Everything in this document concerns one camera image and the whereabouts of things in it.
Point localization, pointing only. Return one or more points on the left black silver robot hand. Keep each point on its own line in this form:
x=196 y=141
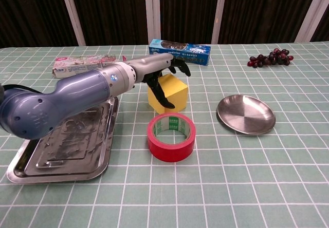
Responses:
x=151 y=65

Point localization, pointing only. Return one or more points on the yellow cube block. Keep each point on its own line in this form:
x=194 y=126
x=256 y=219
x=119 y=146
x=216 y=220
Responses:
x=177 y=92

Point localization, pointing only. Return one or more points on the red tape roll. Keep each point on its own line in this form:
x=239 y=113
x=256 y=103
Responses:
x=169 y=153

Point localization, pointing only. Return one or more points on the left blue silver robot arm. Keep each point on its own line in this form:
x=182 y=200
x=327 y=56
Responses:
x=64 y=102

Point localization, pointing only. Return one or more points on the blue cookie box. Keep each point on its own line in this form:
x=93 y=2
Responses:
x=195 y=50

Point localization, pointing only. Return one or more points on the pink floral carton box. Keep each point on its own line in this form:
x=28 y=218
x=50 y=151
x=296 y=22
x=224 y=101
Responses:
x=77 y=63

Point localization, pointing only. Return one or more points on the round steel plate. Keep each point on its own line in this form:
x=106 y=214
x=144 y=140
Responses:
x=246 y=115

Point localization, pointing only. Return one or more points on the dark red grape bunch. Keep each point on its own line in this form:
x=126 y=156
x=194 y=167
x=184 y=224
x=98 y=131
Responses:
x=272 y=58

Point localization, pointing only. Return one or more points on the green checked tablecloth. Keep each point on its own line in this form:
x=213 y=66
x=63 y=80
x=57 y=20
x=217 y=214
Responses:
x=180 y=187

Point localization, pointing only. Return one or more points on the rectangular steel tray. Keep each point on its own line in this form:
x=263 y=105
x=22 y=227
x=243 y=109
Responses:
x=64 y=161

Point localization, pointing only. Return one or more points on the white frame post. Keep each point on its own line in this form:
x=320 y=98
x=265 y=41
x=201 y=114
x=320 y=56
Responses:
x=219 y=12
x=73 y=15
x=151 y=12
x=312 y=12

